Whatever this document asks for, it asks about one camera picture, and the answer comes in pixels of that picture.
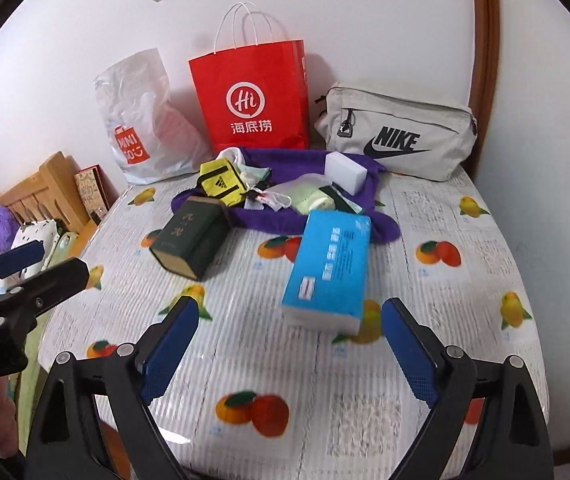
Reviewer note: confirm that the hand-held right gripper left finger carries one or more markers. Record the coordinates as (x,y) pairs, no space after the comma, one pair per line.
(170,355)

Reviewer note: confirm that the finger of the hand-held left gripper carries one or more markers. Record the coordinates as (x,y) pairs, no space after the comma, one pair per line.
(15,257)
(60,275)

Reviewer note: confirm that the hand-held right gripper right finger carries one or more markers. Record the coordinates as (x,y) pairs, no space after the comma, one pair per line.
(410,355)

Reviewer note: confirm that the blue tissue pack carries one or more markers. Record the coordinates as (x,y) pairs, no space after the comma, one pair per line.
(330,265)

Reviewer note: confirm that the dark green box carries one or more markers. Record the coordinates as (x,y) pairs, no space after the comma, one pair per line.
(190,235)

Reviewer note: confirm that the dark green wipes pack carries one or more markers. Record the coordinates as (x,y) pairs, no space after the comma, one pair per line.
(347,200)

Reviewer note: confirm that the yellow small pouch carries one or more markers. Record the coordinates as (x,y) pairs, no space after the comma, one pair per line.
(220,182)

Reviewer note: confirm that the clear plastic bag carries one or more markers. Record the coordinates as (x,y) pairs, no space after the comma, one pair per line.
(310,197)

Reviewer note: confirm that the white sponge block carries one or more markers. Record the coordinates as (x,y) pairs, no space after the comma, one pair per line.
(345,170)

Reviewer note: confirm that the mint green cloth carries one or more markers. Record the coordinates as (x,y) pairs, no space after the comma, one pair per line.
(255,172)

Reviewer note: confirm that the white cloth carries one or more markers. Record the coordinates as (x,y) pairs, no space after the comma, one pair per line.
(232,155)

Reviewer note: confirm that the white spotted pillow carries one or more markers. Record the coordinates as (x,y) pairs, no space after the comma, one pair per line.
(40,232)

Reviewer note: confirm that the purple plush toy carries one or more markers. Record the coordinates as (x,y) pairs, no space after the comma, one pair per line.
(0,225)

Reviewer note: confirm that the brown patterned box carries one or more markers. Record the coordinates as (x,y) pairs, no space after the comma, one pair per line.
(90,190)

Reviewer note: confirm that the fruit print tablecloth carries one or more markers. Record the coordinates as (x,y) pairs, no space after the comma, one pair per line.
(315,385)

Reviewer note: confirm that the white plastic bag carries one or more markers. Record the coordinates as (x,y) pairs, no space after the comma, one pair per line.
(145,105)

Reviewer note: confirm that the purple towel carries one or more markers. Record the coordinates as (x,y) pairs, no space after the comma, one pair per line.
(290,160)

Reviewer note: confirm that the grey waist bag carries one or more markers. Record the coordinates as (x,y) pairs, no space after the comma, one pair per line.
(440,125)

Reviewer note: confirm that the red paper bag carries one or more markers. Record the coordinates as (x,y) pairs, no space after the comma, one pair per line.
(250,85)

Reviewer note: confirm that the brown wooden door frame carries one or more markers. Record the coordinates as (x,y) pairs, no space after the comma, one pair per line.
(487,60)

